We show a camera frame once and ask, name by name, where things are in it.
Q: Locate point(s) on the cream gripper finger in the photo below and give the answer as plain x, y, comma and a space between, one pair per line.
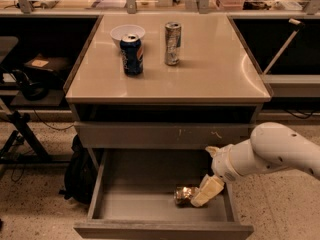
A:
209, 188

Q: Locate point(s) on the blue pepsi can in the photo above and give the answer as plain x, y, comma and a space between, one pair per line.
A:
132, 54

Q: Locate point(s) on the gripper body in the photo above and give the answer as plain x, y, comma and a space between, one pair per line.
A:
224, 165

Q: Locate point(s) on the black backpack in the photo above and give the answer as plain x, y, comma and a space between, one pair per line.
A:
80, 176

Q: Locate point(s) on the crushed orange can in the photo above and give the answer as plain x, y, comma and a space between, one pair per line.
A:
184, 194

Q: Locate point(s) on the closed grey upper drawer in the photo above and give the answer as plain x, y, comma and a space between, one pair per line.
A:
129, 135

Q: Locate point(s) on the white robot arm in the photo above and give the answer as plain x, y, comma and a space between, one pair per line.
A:
271, 147

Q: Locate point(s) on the grey drawer cabinet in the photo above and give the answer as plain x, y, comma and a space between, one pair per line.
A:
214, 82

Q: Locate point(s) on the silver tall can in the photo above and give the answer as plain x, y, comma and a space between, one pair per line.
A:
172, 42

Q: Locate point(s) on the dark box with label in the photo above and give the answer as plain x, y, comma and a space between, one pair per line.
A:
57, 65

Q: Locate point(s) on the white stick with handle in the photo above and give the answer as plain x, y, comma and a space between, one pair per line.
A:
298, 25

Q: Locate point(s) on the open grey lower drawer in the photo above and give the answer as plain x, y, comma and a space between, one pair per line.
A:
133, 199

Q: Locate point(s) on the black headphones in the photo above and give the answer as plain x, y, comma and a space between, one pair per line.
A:
32, 91

